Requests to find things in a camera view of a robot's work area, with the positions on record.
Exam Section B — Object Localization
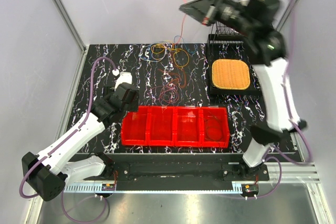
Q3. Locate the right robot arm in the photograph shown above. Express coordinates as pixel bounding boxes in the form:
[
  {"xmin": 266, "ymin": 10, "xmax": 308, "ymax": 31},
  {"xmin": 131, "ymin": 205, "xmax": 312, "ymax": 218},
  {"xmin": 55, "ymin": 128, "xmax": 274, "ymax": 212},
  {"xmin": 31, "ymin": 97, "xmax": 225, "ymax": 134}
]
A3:
[{"xmin": 179, "ymin": 0, "xmax": 307, "ymax": 180}]

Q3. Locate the yellow wire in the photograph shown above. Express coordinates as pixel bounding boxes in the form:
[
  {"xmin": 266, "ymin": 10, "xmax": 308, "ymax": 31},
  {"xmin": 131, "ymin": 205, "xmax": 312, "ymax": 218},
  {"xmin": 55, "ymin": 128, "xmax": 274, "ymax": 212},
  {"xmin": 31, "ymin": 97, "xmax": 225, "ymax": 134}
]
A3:
[{"xmin": 150, "ymin": 42, "xmax": 191, "ymax": 68}]

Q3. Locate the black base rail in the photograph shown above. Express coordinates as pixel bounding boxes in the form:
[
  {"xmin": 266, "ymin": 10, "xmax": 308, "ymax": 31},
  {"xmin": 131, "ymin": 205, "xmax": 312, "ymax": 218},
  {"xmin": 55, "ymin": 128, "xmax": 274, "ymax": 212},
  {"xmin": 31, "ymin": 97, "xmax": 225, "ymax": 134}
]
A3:
[{"xmin": 107, "ymin": 153, "xmax": 269, "ymax": 182}]

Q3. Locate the orange woven mat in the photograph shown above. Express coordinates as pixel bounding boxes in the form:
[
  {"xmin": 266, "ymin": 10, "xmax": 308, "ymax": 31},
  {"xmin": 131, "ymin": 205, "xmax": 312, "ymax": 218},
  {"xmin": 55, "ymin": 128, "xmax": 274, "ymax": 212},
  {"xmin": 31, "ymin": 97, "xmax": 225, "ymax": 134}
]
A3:
[{"xmin": 212, "ymin": 59, "xmax": 250, "ymax": 90}]

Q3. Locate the purple red wire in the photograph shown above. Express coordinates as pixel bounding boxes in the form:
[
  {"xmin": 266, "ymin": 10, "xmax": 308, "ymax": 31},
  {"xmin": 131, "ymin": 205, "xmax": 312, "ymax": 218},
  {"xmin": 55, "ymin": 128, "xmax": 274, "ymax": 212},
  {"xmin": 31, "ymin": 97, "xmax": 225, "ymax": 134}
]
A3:
[{"xmin": 151, "ymin": 78, "xmax": 184, "ymax": 106}]

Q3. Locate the black dish rack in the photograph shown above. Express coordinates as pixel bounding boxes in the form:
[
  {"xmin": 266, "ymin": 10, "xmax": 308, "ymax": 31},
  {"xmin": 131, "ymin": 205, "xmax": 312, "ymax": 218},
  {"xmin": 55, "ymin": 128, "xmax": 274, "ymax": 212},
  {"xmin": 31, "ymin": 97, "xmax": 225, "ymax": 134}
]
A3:
[{"xmin": 207, "ymin": 23, "xmax": 244, "ymax": 49}]

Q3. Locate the black tray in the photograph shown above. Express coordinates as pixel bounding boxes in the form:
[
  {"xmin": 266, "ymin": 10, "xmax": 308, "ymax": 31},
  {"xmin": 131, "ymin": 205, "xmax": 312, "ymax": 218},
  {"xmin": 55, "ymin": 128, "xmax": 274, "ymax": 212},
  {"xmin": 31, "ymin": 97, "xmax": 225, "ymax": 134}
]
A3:
[{"xmin": 206, "ymin": 43, "xmax": 261, "ymax": 96}]

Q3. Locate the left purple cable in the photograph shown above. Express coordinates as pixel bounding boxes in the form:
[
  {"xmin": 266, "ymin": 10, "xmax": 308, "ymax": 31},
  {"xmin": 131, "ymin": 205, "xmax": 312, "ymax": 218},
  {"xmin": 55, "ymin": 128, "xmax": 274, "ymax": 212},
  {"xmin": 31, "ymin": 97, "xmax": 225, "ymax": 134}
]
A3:
[{"xmin": 19, "ymin": 57, "xmax": 118, "ymax": 200}]

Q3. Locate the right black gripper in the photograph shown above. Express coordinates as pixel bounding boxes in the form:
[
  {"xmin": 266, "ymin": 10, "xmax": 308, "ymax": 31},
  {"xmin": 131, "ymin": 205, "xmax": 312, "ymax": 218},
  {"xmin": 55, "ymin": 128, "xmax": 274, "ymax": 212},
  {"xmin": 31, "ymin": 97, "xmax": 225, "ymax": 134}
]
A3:
[{"xmin": 178, "ymin": 0, "xmax": 254, "ymax": 36}]

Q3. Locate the red bin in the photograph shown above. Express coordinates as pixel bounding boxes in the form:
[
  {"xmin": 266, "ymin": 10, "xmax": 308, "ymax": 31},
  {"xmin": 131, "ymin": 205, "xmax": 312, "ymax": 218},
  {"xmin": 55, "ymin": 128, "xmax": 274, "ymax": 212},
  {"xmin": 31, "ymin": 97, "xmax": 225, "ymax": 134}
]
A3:
[
  {"xmin": 121, "ymin": 106, "xmax": 149, "ymax": 146},
  {"xmin": 201, "ymin": 107, "xmax": 230, "ymax": 148},
  {"xmin": 174, "ymin": 106, "xmax": 204, "ymax": 147},
  {"xmin": 148, "ymin": 106, "xmax": 175, "ymax": 146}
]

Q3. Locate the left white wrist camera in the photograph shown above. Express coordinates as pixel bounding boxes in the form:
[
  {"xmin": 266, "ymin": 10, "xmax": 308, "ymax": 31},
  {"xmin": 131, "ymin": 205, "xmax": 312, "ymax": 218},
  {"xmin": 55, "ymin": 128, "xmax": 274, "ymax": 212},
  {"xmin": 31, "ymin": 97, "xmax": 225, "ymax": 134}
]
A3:
[{"xmin": 112, "ymin": 69, "xmax": 132, "ymax": 90}]

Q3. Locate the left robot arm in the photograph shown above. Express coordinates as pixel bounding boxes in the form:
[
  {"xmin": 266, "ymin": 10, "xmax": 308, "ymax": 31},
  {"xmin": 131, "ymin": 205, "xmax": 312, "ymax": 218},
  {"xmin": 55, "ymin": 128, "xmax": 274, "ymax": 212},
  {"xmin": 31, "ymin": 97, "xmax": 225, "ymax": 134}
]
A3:
[{"xmin": 22, "ymin": 82, "xmax": 139, "ymax": 201}]

